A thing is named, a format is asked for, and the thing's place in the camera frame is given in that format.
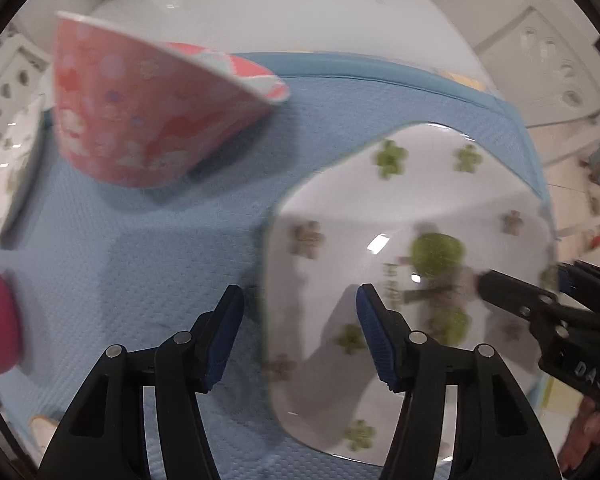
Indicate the blue textured table mat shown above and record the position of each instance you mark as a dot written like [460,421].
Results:
[145,260]

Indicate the magenta bowl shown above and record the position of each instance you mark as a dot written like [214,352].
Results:
[0,320]

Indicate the white square plate green print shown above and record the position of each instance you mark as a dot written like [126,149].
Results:
[370,200]

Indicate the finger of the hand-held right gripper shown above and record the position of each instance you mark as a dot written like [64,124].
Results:
[505,290]
[585,280]

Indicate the pink patterned bowl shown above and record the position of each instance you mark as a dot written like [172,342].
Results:
[130,110]

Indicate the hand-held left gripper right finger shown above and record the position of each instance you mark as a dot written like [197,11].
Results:
[375,330]

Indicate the person's right hand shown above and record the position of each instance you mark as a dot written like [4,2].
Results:
[587,435]

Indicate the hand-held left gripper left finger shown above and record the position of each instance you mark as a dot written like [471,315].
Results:
[226,327]

